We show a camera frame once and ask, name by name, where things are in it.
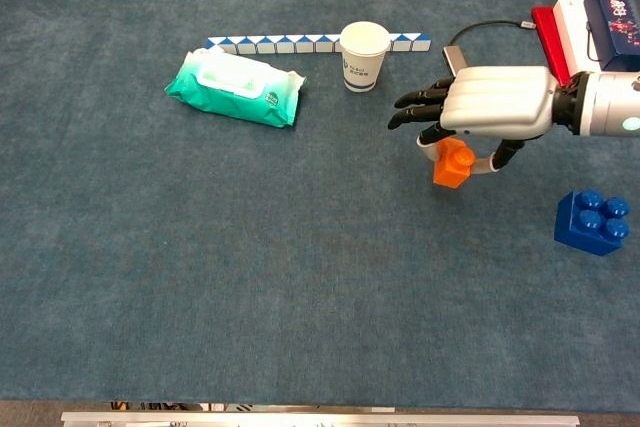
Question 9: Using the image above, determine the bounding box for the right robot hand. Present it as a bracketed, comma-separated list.
[387, 65, 559, 176]

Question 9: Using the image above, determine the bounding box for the orange toy brick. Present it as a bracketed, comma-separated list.
[432, 136, 476, 190]

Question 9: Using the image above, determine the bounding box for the blue toy brick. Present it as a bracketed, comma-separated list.
[553, 189, 632, 257]

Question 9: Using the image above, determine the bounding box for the grey USB hub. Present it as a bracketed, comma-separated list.
[442, 45, 468, 77]

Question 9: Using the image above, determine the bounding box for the red white box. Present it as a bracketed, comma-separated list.
[530, 0, 607, 88]

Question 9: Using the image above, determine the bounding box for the white paper cup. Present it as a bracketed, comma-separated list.
[339, 21, 391, 94]

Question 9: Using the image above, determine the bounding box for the dark blue printed box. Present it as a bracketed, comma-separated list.
[583, 0, 640, 73]

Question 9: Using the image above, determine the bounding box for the blue white snake puzzle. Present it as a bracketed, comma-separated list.
[207, 33, 433, 55]

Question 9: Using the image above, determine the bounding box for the green wet wipes pack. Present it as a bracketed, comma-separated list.
[164, 48, 306, 130]

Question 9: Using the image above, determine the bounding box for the black USB hub cable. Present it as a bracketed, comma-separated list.
[445, 20, 536, 48]

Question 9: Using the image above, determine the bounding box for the aluminium frame rail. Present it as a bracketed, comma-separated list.
[60, 410, 581, 427]

